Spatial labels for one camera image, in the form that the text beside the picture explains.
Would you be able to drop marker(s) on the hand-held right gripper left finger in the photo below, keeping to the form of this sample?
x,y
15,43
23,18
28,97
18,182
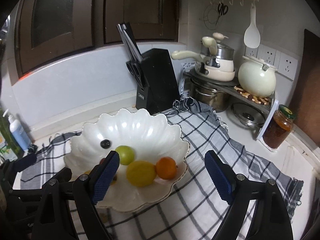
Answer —
x,y
106,177

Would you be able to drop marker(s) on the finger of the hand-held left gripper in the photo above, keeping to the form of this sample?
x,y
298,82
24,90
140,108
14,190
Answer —
x,y
27,192
26,161

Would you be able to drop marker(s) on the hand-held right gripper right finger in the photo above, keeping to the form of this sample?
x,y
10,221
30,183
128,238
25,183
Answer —
x,y
220,177

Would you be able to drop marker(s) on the spotted banana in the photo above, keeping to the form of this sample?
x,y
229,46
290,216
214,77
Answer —
x,y
114,180

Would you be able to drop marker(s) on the small red fruit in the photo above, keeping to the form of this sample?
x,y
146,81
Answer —
x,y
102,161

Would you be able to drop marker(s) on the yellow mango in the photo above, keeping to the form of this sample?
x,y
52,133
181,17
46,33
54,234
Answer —
x,y
87,173

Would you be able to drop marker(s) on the green apple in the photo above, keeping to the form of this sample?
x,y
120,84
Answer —
x,y
126,154

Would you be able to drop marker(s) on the yellow lemon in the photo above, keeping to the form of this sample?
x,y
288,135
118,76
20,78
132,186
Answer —
x,y
140,173

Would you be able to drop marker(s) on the orange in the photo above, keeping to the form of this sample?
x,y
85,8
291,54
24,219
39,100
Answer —
x,y
166,168

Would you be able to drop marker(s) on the white scalloped bowl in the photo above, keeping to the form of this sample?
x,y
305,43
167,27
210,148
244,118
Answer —
x,y
140,127

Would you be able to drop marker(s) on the blue white pump bottle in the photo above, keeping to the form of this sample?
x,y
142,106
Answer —
x,y
20,135

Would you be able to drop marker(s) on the grey white checked cloth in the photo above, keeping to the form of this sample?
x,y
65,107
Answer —
x,y
200,205

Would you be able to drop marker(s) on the glass pot lid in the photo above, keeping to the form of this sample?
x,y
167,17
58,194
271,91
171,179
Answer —
x,y
247,115

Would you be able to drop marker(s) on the glass jar of sauce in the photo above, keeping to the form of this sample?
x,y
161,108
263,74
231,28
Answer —
x,y
277,130

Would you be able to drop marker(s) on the grey metal shelf rack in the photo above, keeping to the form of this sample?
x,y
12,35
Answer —
x,y
268,120

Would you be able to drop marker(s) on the steel stock pot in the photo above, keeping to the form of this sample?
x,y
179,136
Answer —
x,y
210,97

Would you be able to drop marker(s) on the brown patterned trivet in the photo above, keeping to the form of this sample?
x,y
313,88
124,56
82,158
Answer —
x,y
250,96

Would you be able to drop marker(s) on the cream kettle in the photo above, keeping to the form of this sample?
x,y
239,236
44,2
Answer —
x,y
256,77

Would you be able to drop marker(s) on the black kitchen scissors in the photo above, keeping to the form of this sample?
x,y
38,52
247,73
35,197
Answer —
x,y
136,72

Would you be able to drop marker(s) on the black knife block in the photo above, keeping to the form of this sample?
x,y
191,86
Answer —
x,y
158,80

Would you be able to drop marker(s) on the printed white packet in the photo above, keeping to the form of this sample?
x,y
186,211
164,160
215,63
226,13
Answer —
x,y
186,66

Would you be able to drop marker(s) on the cream saucepan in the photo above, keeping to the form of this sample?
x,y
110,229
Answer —
x,y
225,61

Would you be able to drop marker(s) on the brown cutting board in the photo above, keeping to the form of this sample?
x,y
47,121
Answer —
x,y
306,92

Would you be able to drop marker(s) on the cream frying pan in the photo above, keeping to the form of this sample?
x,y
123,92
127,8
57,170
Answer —
x,y
185,54

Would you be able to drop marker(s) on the white rice paddle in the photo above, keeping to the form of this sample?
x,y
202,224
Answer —
x,y
252,36

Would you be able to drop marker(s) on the dark brown cabinet door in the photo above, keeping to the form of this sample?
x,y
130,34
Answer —
x,y
50,17
142,7

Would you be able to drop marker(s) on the hanging black scissors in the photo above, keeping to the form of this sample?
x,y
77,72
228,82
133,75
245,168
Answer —
x,y
222,10

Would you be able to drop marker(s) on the white wall socket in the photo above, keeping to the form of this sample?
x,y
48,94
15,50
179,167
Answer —
x,y
287,66
269,55
251,52

